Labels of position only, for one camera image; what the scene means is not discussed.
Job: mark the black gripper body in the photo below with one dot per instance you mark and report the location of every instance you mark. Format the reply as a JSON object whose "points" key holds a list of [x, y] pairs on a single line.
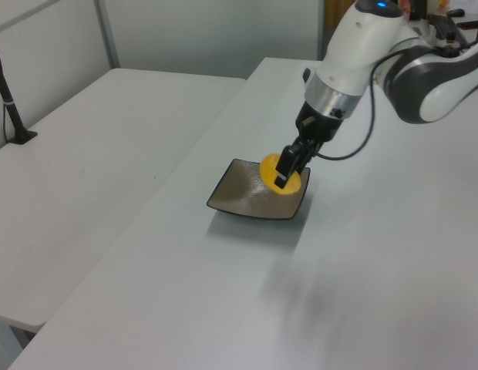
{"points": [[320, 127]]}

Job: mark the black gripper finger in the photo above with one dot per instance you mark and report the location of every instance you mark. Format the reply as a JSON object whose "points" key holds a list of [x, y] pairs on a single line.
{"points": [[308, 152], [286, 165]]}

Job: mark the yellow potato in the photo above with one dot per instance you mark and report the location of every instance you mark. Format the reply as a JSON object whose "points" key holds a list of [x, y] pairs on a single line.
{"points": [[268, 169]]}

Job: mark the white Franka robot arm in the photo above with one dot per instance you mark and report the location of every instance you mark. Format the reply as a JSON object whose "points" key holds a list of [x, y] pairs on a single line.
{"points": [[358, 46]]}

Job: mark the square brown ceramic plate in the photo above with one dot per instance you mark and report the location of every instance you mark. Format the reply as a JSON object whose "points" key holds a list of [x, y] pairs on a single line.
{"points": [[243, 192]]}

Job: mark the black computer keyboard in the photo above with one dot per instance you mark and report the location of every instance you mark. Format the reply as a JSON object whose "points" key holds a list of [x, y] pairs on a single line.
{"points": [[449, 27]]}

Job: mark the black computer mouse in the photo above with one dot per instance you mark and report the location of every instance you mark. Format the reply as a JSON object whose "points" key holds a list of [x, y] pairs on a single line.
{"points": [[455, 12]]}

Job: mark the black pole with base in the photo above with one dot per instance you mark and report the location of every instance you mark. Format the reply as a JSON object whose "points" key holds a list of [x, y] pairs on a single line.
{"points": [[7, 104]]}

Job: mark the grey metal frame post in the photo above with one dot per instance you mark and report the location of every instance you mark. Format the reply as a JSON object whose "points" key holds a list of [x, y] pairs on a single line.
{"points": [[320, 31], [107, 34]]}

